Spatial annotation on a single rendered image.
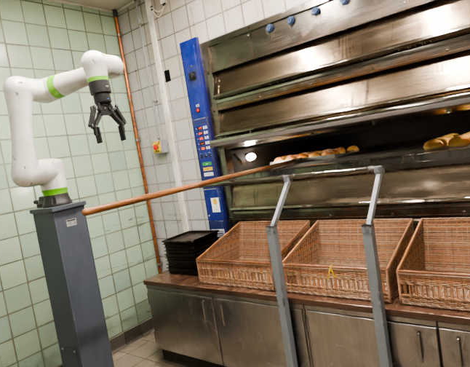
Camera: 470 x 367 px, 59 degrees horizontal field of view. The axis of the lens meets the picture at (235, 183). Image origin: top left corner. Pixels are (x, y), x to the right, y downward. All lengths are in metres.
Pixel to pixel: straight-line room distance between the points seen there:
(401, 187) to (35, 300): 2.35
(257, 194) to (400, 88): 1.10
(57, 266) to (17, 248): 0.68
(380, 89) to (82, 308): 1.93
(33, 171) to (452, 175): 2.04
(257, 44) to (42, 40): 1.50
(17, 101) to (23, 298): 1.36
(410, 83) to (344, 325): 1.23
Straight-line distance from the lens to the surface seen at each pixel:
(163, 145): 3.23
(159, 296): 2.83
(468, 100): 2.09
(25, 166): 2.20
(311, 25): 2.55
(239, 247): 2.85
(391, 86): 2.33
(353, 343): 2.09
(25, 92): 2.21
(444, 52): 2.28
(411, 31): 2.32
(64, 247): 2.29
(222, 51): 2.90
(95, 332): 2.46
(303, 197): 2.57
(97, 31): 3.56
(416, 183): 2.32
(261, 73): 2.68
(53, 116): 3.16
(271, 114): 2.63
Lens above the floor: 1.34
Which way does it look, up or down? 4 degrees down
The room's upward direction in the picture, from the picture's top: 9 degrees counter-clockwise
